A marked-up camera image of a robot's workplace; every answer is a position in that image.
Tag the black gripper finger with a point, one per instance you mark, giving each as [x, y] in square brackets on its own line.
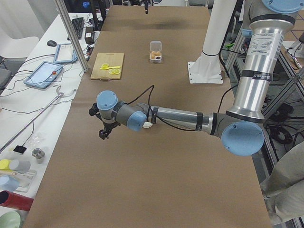
[103, 134]

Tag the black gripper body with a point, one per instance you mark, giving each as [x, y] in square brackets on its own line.
[146, 9]
[108, 126]

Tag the clear plastic egg box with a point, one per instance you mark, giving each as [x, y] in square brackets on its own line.
[155, 55]

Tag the black power adapter box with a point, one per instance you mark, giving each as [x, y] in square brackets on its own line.
[89, 35]

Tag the white ceramic bowl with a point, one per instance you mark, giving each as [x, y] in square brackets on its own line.
[147, 125]

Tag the lemon slice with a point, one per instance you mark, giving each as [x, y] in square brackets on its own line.
[114, 71]
[104, 66]

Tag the yellow plastic knife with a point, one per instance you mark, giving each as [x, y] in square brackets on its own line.
[110, 67]

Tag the metal rod tool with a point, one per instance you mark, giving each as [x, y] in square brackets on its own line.
[57, 97]

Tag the wooden cutting board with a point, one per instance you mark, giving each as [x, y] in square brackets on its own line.
[113, 59]

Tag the small metal cup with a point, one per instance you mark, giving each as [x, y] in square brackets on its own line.
[39, 155]

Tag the black keyboard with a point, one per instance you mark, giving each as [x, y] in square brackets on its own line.
[78, 25]

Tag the blue teach pendant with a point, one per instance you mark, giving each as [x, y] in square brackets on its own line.
[44, 75]
[65, 54]

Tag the small black square pad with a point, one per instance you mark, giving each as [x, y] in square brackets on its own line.
[19, 149]

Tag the grey cup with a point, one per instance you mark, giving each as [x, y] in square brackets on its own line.
[20, 166]

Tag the black computer mouse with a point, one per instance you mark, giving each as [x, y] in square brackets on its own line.
[52, 43]

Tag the yellow cup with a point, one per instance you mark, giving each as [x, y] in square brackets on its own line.
[5, 164]

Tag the light blue cup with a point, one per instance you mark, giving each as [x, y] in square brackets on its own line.
[8, 183]

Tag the red cylinder bottle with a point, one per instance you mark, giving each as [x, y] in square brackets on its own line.
[15, 201]

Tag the green bowl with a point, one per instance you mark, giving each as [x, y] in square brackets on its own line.
[10, 219]

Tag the person in beige trousers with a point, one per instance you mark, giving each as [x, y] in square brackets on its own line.
[283, 190]

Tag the aluminium frame post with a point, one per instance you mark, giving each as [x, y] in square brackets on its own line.
[60, 6]

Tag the white camera pillar base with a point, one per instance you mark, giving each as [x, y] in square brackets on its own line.
[207, 68]

